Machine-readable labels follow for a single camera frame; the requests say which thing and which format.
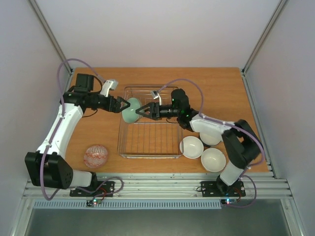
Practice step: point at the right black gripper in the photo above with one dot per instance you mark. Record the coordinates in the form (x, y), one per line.
(152, 110)

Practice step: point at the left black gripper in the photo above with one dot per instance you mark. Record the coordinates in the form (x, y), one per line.
(116, 109)

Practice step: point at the teal ceramic bowl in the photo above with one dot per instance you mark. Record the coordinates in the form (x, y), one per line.
(129, 114)

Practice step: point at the red patterned bowl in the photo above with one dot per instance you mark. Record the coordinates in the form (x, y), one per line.
(95, 156)

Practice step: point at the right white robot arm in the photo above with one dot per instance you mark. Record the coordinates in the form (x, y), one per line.
(241, 143)

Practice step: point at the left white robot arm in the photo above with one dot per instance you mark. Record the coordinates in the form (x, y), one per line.
(47, 166)

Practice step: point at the white bowl left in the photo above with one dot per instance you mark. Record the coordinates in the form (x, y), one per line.
(191, 147)

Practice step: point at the white bowl black outside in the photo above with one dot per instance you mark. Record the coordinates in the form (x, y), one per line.
(208, 141)

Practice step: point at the white bowl front right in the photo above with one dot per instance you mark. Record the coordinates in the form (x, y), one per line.
(213, 160)

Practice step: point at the left circuit board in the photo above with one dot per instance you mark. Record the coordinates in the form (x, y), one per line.
(93, 203)

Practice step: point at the circuit board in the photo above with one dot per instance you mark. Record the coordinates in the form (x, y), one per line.
(93, 203)
(228, 201)

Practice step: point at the right circuit board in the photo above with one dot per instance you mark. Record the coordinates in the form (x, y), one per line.
(228, 201)

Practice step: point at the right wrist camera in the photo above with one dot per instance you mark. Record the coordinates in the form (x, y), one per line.
(156, 97)

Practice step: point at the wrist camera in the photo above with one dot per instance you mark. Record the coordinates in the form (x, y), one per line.
(108, 86)
(156, 97)

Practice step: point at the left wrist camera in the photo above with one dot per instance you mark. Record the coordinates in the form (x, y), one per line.
(108, 86)

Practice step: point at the metal wire dish rack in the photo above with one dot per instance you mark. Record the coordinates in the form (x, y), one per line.
(149, 138)

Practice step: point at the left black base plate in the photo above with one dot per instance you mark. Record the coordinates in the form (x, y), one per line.
(98, 189)

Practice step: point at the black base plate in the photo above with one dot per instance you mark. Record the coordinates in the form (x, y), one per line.
(215, 189)
(98, 189)

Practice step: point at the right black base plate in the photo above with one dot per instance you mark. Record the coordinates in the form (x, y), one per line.
(215, 189)

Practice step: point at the grey slotted cable duct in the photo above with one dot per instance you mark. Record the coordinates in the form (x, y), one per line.
(116, 204)

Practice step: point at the aluminium rail frame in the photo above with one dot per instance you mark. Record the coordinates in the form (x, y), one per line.
(183, 185)

